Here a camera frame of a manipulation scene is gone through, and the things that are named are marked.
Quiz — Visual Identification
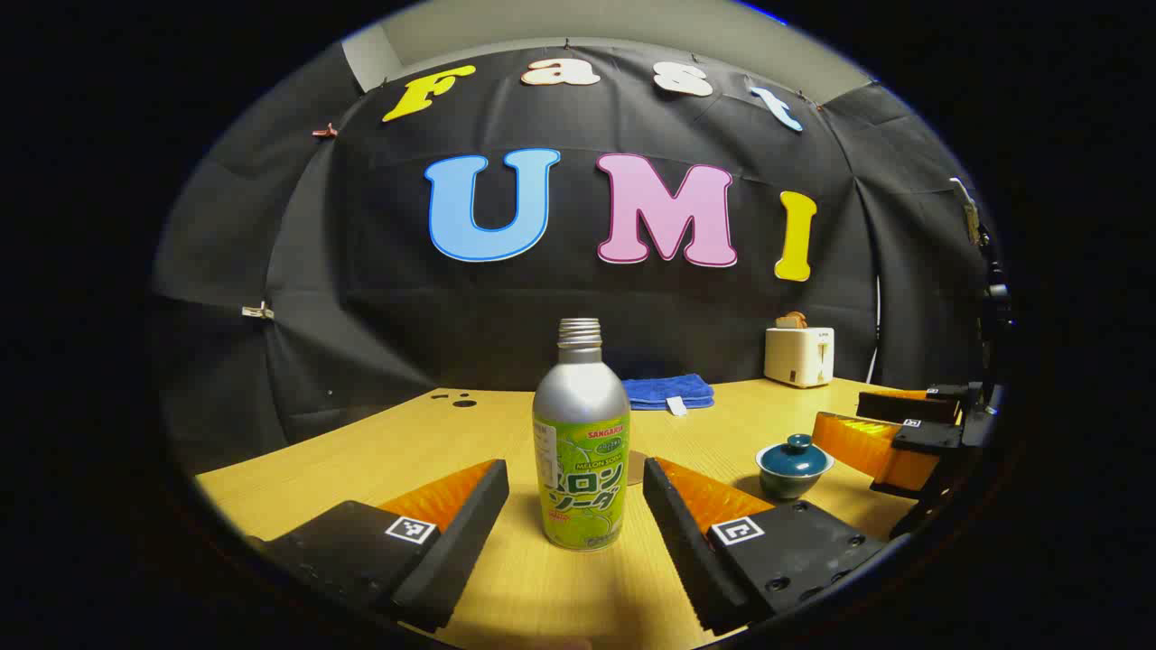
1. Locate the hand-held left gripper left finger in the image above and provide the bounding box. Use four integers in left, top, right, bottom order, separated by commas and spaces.
244, 459, 509, 633

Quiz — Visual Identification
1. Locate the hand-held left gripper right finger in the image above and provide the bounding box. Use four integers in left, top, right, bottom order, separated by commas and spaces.
643, 456, 890, 636

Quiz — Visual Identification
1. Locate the teal teacup lid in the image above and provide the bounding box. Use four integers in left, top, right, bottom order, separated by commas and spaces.
756, 433, 834, 478

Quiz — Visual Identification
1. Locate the blue folded towel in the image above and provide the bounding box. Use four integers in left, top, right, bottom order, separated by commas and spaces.
621, 373, 715, 416

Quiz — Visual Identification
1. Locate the silver green label water bottle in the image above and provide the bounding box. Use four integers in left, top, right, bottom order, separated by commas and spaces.
532, 318, 631, 552

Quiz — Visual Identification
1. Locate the white toaster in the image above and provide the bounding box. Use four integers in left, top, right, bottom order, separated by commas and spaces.
764, 326, 835, 389

